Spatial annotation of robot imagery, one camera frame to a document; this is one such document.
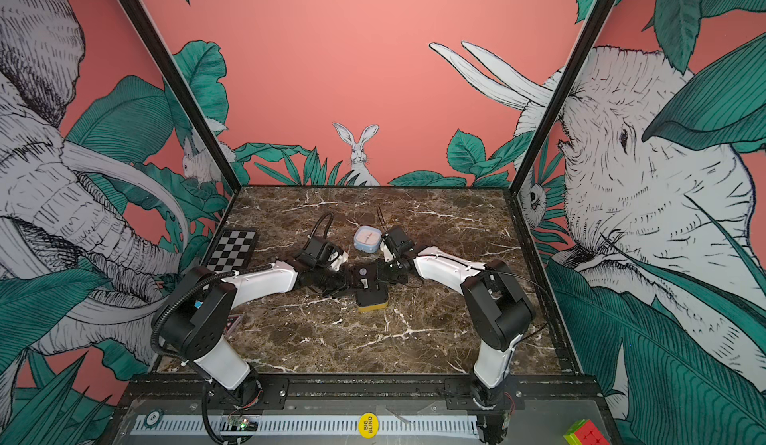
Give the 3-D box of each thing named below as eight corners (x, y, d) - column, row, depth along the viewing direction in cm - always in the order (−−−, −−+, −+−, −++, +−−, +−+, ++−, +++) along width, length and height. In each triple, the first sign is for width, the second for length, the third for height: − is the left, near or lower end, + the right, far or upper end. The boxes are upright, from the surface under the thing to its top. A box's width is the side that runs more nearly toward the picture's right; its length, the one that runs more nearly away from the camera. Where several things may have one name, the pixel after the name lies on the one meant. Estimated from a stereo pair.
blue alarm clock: (350, 249, 105) (348, 242, 101) (360, 228, 111) (360, 221, 107) (375, 257, 103) (375, 250, 99) (385, 235, 109) (385, 228, 106)
